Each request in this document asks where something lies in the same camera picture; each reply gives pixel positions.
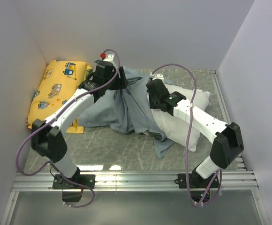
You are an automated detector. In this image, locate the right black controller box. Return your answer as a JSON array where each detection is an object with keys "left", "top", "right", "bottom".
[{"left": 190, "top": 191, "right": 211, "bottom": 203}]

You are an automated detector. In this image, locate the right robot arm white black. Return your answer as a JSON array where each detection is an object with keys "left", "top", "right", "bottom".
[{"left": 146, "top": 79, "right": 244, "bottom": 188}]

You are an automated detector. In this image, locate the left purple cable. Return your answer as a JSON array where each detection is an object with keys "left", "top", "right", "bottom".
[{"left": 15, "top": 48, "right": 121, "bottom": 209}]

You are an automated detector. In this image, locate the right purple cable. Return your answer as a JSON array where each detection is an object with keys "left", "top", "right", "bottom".
[{"left": 151, "top": 63, "right": 222, "bottom": 208}]

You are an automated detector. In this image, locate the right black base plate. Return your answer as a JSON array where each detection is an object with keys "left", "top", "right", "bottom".
[{"left": 174, "top": 173, "right": 219, "bottom": 189}]

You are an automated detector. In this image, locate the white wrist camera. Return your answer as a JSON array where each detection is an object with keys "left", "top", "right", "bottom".
[
  {"left": 100, "top": 53, "right": 115, "bottom": 64},
  {"left": 149, "top": 73, "right": 165, "bottom": 82}
]

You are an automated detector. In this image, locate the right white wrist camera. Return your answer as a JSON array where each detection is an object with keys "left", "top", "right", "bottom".
[{"left": 149, "top": 73, "right": 165, "bottom": 82}]

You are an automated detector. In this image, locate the left black controller box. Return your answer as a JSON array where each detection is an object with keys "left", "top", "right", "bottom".
[{"left": 61, "top": 192, "right": 82, "bottom": 203}]

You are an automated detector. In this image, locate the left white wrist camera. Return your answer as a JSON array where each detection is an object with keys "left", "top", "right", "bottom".
[{"left": 100, "top": 53, "right": 115, "bottom": 64}]

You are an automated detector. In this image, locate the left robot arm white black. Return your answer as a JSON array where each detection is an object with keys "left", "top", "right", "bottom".
[{"left": 31, "top": 60, "right": 128, "bottom": 188}]

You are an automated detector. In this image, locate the blue-grey pillowcase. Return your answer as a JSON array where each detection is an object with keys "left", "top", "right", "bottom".
[{"left": 77, "top": 67, "right": 174, "bottom": 159}]

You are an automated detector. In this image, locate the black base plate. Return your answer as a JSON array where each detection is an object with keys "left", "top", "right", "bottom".
[
  {"left": 52, "top": 174, "right": 96, "bottom": 189},
  {"left": 174, "top": 173, "right": 219, "bottom": 189}
]

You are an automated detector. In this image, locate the purple cable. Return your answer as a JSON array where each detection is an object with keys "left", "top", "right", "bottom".
[
  {"left": 15, "top": 48, "right": 121, "bottom": 209},
  {"left": 151, "top": 63, "right": 222, "bottom": 208}
]

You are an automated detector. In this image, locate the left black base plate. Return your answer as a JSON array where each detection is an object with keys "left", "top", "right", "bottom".
[{"left": 52, "top": 174, "right": 96, "bottom": 189}]

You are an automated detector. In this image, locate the black controller box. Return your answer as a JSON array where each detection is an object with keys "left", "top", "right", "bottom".
[
  {"left": 61, "top": 192, "right": 82, "bottom": 203},
  {"left": 190, "top": 191, "right": 211, "bottom": 203}
]

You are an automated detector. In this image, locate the white pillow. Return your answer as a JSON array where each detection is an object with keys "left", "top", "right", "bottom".
[{"left": 151, "top": 84, "right": 210, "bottom": 152}]

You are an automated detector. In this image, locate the yellow cartoon car pillow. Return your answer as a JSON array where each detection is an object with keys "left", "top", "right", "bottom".
[{"left": 27, "top": 60, "right": 92, "bottom": 129}]

